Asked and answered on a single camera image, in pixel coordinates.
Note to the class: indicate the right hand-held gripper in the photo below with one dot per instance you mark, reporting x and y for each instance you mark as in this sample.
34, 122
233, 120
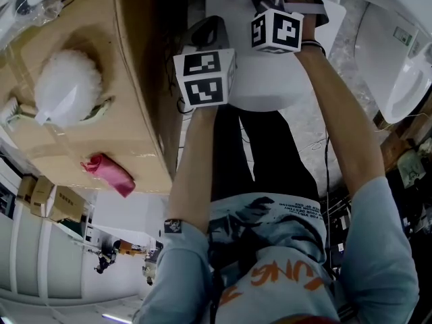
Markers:
280, 32

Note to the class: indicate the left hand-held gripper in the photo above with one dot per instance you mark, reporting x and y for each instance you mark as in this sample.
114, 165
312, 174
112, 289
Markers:
202, 79

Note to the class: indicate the white toilet with tank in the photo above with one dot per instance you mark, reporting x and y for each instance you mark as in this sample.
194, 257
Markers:
270, 86

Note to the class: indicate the person's right forearm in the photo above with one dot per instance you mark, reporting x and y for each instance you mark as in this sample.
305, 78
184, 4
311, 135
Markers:
344, 130

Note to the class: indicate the person's left forearm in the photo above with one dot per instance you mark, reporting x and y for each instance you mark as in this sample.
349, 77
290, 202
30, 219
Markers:
192, 167

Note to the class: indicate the large white open-lid toilet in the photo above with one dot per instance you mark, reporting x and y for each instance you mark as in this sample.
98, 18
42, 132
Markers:
401, 93

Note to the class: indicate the black wristband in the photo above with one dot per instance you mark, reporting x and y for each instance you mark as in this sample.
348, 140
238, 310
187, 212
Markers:
314, 44

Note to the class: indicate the large brown cardboard box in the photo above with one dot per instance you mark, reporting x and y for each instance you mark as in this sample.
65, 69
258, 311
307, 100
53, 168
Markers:
128, 123

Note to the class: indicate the person's black trousers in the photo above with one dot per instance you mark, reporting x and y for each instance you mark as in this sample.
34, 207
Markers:
270, 160

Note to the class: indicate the white fluffy brush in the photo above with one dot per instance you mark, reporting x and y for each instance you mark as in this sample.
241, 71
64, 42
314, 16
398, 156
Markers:
67, 83

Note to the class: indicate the pink cloth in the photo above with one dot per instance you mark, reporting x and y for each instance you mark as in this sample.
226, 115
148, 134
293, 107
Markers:
114, 177

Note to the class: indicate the white flat board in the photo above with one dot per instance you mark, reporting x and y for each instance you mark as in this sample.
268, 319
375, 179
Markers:
128, 214

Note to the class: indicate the dark wooden bench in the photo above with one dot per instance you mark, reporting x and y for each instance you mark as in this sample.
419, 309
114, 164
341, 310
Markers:
405, 140

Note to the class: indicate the brown cardboard box white flaps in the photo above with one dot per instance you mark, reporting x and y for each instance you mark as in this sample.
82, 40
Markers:
64, 204

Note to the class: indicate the small brown cardboard box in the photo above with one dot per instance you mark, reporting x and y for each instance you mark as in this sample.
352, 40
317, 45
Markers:
27, 194

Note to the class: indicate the person's light blue t-shirt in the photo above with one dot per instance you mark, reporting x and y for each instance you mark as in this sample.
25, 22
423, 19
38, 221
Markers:
287, 275

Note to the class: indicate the white cabinet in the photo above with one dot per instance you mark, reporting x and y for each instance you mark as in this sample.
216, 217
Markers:
33, 255

